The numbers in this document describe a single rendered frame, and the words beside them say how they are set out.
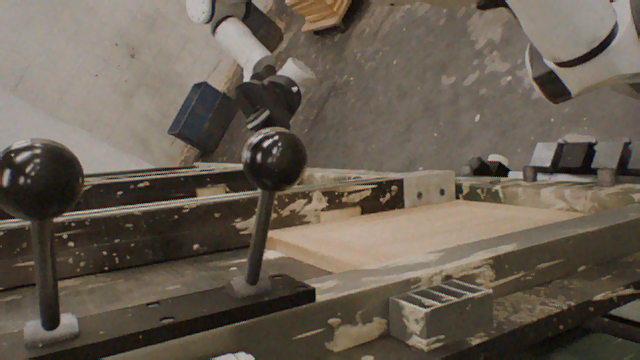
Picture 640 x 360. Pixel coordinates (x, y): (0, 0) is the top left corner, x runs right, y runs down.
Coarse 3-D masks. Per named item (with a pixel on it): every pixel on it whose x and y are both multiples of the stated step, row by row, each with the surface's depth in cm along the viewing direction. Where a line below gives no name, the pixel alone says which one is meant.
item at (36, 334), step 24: (24, 144) 21; (48, 144) 22; (0, 168) 21; (24, 168) 21; (48, 168) 21; (72, 168) 22; (0, 192) 21; (24, 192) 21; (48, 192) 21; (72, 192) 22; (24, 216) 21; (48, 216) 22; (48, 240) 24; (48, 264) 24; (48, 288) 25; (48, 312) 26; (48, 336) 27; (72, 336) 27
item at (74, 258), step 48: (240, 192) 76; (288, 192) 74; (336, 192) 78; (384, 192) 83; (432, 192) 89; (0, 240) 55; (96, 240) 60; (144, 240) 63; (192, 240) 66; (240, 240) 70; (0, 288) 55
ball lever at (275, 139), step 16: (272, 128) 28; (256, 144) 27; (272, 144) 27; (288, 144) 27; (256, 160) 27; (272, 160) 27; (288, 160) 27; (304, 160) 28; (256, 176) 27; (272, 176) 27; (288, 176) 27; (272, 192) 29; (272, 208) 30; (256, 224) 31; (256, 240) 31; (256, 256) 32; (256, 272) 32; (240, 288) 33; (256, 288) 33
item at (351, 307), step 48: (480, 240) 49; (528, 240) 48; (576, 240) 50; (624, 240) 55; (336, 288) 37; (384, 288) 37; (192, 336) 29; (240, 336) 31; (288, 336) 33; (336, 336) 35
